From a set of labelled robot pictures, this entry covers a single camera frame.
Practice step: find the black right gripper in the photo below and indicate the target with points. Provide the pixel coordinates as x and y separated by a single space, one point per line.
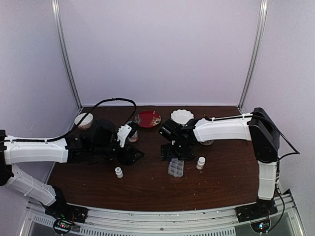
166 152

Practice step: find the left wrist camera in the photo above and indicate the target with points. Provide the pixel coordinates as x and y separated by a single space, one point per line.
124 132

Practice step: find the small white dropper bottle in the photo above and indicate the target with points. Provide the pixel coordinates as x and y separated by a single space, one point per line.
119 172

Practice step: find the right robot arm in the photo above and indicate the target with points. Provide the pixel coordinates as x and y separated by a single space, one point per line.
254 129

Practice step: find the left aluminium frame post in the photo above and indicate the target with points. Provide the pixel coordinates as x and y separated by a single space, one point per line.
66 61

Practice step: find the small white pill bottle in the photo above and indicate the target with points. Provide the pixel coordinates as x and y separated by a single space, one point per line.
200 163

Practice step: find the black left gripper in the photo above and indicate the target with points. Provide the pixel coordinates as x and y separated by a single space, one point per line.
126 158

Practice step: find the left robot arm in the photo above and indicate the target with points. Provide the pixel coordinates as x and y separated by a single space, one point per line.
15 150

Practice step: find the clear plastic pill organizer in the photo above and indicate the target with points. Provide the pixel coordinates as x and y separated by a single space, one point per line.
176 167

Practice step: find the grey cap pill bottle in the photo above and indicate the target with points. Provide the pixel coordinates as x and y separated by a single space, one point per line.
133 138

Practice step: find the white ceramic bowl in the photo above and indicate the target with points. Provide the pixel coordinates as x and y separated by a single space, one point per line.
84 121

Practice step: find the floral mug yellow inside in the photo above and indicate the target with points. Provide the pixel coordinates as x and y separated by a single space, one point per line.
207 143

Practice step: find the white scalloped bowl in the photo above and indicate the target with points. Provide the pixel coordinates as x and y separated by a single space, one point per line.
181 116

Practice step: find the red floral plate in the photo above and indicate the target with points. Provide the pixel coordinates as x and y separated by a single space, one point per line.
147 119

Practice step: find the aluminium frame post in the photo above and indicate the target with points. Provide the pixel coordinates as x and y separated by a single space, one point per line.
261 22
66 61

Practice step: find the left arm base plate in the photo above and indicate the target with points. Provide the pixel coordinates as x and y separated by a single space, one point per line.
67 212

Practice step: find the right aluminium frame post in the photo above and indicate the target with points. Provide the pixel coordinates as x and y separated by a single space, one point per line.
261 22

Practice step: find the aluminium front rail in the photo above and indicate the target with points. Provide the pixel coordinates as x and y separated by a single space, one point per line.
211 222

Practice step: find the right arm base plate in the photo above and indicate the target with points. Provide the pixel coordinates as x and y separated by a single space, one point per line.
257 210

